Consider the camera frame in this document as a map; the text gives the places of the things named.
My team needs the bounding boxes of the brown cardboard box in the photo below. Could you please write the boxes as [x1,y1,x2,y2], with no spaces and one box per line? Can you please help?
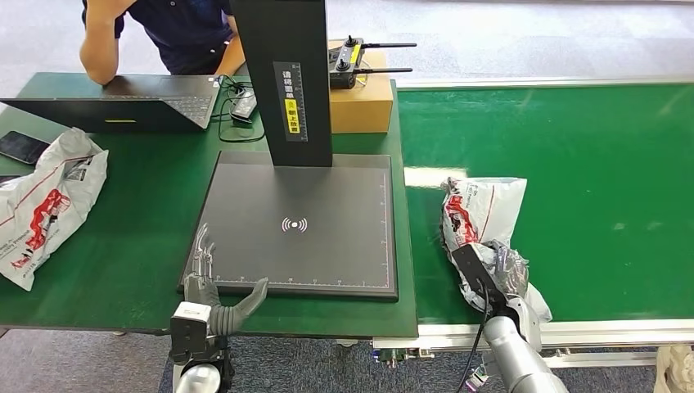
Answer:
[327,40,394,135]

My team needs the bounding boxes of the dark grey laptop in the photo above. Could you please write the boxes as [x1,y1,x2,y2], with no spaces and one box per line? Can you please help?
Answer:
[0,74,223,135]

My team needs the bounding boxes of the dark grey scanner base plate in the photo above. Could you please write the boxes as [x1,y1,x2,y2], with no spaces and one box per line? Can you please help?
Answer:
[178,151,399,302]

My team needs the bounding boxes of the black cable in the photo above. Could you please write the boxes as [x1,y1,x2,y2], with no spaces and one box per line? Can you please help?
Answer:
[210,75,267,144]

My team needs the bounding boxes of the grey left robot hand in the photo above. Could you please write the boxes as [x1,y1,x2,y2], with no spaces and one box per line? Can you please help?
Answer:
[183,223,270,337]

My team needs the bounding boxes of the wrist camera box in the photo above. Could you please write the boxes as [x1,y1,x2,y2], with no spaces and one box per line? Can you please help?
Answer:
[169,301,213,364]
[451,244,509,317]

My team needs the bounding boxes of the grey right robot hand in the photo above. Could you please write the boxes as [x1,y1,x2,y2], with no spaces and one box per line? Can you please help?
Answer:
[484,240,531,300]

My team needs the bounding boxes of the black remote controller with antennas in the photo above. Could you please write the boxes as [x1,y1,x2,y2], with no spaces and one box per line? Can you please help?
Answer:
[328,34,418,91]

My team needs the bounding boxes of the black smartphone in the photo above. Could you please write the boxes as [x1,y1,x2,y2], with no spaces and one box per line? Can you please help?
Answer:
[0,130,51,166]

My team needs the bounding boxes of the white poly mailer package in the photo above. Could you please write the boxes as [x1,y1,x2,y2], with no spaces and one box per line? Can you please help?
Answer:
[0,128,110,292]
[439,176,553,324]

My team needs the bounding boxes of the green conveyor belt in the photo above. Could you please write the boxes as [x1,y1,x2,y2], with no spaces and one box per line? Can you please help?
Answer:
[397,82,694,327]

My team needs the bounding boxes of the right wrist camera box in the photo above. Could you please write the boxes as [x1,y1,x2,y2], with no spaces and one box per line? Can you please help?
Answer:
[451,244,509,317]

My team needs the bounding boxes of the black scanner column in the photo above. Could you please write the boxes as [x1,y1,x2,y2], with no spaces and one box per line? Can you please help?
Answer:
[229,0,333,168]

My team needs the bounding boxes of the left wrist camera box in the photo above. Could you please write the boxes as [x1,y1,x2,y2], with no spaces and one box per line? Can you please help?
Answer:
[169,301,213,364]

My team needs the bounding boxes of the white shoe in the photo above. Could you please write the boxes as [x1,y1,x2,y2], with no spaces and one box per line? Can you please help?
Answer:
[653,346,694,393]

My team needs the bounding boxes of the black power adapter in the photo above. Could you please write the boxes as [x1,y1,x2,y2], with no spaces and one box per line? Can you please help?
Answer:
[229,89,259,123]

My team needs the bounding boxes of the person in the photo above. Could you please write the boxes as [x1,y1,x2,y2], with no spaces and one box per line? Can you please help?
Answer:
[79,0,248,87]

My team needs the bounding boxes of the aluminium conveyor frame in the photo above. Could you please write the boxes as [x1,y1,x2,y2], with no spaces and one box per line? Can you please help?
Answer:
[372,74,694,393]

